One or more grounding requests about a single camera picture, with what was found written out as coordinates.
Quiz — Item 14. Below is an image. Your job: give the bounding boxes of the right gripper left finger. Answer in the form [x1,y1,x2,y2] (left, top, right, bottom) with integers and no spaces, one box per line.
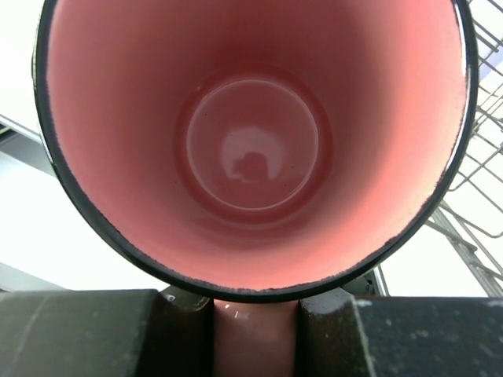
[1,288,213,377]

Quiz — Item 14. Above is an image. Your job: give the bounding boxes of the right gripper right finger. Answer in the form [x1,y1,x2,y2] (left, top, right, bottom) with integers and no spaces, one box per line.
[295,292,502,376]

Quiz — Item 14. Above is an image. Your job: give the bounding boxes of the salmon pink mug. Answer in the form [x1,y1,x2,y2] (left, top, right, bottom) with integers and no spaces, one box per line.
[32,1,477,376]

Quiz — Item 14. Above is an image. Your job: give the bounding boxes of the grey wire dish rack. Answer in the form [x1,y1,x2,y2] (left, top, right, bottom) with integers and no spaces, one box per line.
[428,1,502,297]

